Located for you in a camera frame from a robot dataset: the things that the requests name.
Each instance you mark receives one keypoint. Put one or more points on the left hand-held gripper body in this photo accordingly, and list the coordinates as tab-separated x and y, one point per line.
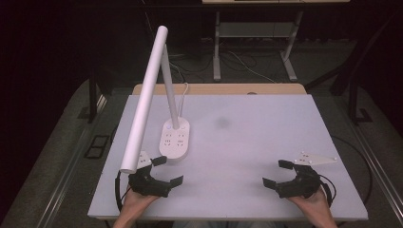
146	183

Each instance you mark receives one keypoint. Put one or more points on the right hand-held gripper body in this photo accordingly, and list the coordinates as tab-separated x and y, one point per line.
301	183

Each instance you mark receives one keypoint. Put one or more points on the white desk lamp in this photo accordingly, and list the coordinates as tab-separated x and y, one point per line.
149	95

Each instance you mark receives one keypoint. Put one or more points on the person's left hand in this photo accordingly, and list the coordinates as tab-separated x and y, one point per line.
136	202

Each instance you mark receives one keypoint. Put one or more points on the person's right hand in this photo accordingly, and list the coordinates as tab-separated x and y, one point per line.
309	204

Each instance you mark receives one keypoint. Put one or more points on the black stand leg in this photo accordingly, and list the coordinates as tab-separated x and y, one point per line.
92	95

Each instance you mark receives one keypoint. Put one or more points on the black angled stand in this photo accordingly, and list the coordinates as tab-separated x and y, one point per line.
351	69

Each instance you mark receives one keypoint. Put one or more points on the grey metal stand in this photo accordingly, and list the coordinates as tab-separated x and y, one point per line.
217	47

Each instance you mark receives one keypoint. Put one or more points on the black floor frame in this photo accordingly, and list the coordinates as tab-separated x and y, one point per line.
95	146

